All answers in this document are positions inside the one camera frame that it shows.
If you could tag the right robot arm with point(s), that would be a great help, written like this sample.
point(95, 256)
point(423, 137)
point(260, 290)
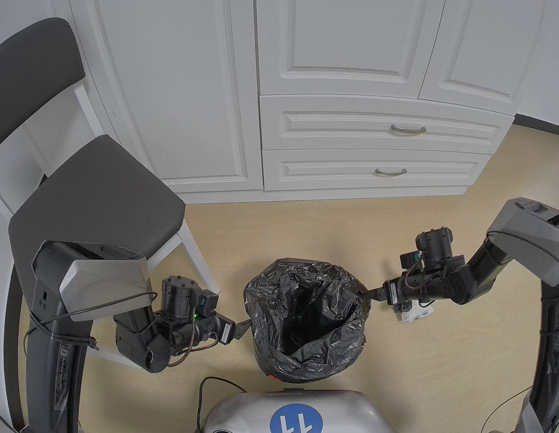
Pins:
point(527, 237)

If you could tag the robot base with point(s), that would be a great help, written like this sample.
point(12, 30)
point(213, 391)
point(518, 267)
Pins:
point(243, 411)

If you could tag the black plastic bag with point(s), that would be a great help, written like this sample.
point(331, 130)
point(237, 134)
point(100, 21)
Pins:
point(270, 305)

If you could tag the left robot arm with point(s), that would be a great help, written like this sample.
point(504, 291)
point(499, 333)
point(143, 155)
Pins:
point(99, 282)

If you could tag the white wardrobe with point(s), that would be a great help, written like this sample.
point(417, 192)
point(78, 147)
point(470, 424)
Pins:
point(342, 29)

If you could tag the white printed wrapper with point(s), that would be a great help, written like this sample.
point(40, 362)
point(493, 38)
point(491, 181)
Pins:
point(421, 312)

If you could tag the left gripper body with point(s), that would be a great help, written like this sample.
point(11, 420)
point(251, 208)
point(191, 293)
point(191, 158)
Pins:
point(218, 329)

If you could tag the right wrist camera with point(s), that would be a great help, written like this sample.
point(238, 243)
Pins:
point(409, 260)

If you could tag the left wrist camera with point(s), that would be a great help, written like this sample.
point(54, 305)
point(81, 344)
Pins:
point(209, 304)

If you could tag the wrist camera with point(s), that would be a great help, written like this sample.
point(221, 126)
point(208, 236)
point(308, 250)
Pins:
point(209, 304)
point(409, 260)

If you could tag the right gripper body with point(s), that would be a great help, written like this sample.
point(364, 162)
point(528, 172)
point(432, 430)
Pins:
point(403, 289)

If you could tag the grey white chair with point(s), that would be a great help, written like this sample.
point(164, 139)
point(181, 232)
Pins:
point(94, 187)

